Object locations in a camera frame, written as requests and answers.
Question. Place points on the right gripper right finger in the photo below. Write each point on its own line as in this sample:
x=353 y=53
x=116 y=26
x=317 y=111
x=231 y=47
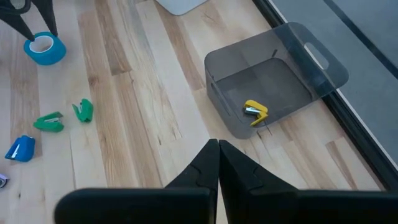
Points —
x=264 y=205

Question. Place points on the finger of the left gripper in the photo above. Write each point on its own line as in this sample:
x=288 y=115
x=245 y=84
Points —
x=46 y=12
x=15 y=21

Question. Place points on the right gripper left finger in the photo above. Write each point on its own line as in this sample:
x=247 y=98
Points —
x=192 y=199

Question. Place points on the blue tape roll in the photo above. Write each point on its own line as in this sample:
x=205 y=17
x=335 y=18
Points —
x=46 y=57

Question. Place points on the yellow mini stapler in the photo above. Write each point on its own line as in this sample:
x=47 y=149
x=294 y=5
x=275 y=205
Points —
x=256 y=106

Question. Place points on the green mini stapler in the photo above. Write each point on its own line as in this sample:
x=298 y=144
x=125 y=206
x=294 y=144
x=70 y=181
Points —
x=84 y=112
x=46 y=126

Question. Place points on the blue mini stapler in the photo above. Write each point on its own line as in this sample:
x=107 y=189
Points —
x=25 y=149

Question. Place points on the pink toy airplane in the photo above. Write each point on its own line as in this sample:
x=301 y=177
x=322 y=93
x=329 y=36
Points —
x=2 y=180

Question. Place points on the grey translucent plastic bin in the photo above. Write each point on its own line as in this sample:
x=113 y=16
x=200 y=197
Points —
x=224 y=71

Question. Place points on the white plastic bin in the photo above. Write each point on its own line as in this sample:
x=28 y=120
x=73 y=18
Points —
x=180 y=6

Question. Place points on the black aluminium table frame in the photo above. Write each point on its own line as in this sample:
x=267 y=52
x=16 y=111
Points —
x=365 y=140

